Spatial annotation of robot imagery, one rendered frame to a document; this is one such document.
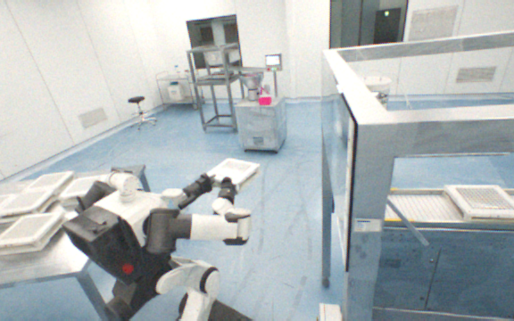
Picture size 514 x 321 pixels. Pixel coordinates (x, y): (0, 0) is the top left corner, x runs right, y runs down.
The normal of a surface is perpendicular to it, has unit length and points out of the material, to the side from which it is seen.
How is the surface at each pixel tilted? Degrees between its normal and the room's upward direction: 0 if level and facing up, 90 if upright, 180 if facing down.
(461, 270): 90
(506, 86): 90
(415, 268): 90
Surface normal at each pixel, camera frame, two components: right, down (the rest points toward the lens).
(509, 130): -0.15, 0.47
